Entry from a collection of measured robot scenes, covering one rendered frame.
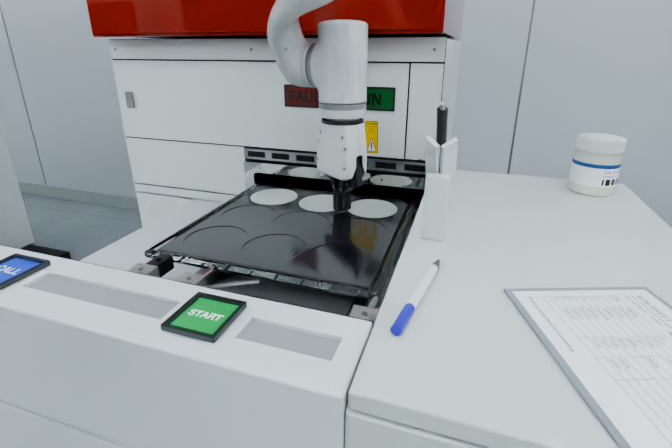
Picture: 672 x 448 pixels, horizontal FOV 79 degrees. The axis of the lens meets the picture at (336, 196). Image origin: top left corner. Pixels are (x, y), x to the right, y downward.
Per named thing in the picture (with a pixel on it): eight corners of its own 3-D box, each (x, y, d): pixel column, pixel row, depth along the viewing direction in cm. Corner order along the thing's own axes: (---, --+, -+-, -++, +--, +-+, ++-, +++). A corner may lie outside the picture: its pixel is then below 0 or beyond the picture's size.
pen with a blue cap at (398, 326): (434, 255, 46) (390, 324, 35) (443, 257, 46) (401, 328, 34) (433, 263, 47) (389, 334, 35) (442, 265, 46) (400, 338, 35)
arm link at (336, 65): (305, 102, 70) (354, 105, 66) (303, 19, 65) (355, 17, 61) (328, 97, 77) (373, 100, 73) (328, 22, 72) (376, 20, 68)
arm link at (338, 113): (308, 100, 73) (308, 117, 74) (337, 106, 66) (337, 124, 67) (345, 97, 77) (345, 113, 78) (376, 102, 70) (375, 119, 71)
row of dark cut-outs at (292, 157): (246, 157, 99) (246, 147, 98) (429, 174, 86) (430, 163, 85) (245, 158, 99) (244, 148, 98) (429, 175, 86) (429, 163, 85)
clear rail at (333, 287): (149, 254, 65) (148, 246, 64) (380, 297, 54) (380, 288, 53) (142, 258, 63) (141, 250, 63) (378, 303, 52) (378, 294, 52)
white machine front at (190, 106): (141, 188, 116) (115, 39, 102) (430, 225, 92) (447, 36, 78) (133, 192, 113) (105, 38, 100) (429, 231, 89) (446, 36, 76)
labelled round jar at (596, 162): (563, 182, 75) (573, 131, 72) (607, 186, 73) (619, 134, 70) (571, 194, 69) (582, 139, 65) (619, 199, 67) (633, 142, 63)
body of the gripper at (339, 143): (309, 112, 74) (310, 171, 78) (342, 119, 66) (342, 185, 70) (342, 108, 78) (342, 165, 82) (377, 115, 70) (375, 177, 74)
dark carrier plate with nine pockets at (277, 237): (261, 186, 95) (261, 184, 95) (409, 203, 85) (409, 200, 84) (158, 252, 64) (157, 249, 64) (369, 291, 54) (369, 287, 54)
